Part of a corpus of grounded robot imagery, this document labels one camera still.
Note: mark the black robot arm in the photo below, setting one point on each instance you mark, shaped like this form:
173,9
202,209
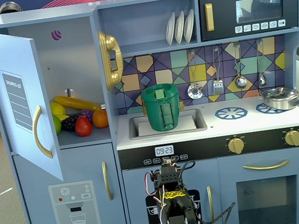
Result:
175,212

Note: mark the blue oven door with window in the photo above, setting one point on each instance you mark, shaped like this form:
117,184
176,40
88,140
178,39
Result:
231,173

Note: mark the blue door with shopping list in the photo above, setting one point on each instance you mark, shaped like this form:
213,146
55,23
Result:
3,55

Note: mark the green plastic pot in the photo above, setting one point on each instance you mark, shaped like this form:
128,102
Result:
154,114

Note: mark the grey toy sink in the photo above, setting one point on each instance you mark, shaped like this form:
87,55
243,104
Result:
133,128

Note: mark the steel slotted skimmer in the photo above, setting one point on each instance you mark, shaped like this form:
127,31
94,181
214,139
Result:
195,91

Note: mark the orange toy fruit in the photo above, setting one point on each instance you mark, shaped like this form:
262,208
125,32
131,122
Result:
100,118

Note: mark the purple toy grapes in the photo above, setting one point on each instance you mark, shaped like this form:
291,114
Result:
88,115

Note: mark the red toy strawberry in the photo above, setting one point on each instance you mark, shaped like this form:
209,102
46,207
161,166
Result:
83,126

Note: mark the steel slotted spatula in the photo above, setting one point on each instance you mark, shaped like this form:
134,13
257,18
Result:
218,87

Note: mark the yellow toy banana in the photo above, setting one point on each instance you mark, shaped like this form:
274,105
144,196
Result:
75,102

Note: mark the blue toy kitchen body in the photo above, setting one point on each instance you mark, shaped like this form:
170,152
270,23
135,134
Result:
224,126

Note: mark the gold toy telephone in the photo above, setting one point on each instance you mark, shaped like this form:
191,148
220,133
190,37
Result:
111,43

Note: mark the dark toy blackberries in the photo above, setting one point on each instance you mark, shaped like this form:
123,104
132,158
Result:
69,124

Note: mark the white toy plate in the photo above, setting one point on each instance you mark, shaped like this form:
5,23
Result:
170,30
180,28
189,25

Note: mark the yellow toy lemon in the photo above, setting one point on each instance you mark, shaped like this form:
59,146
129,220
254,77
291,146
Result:
57,108

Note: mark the gold stove knob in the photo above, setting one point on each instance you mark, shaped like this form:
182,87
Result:
292,138
236,146

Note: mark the green toy apple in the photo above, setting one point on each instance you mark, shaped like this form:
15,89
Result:
57,124

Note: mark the steel ladle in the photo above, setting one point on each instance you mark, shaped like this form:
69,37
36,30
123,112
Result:
240,82

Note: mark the small steel spoon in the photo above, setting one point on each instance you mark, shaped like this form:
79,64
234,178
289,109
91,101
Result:
262,80

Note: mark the black toy microwave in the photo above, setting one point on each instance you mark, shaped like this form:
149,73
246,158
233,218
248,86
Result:
225,13

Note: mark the steel pot with lid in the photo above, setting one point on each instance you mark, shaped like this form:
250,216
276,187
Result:
280,99

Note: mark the black dome object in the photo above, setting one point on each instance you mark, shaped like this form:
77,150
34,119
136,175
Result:
10,7

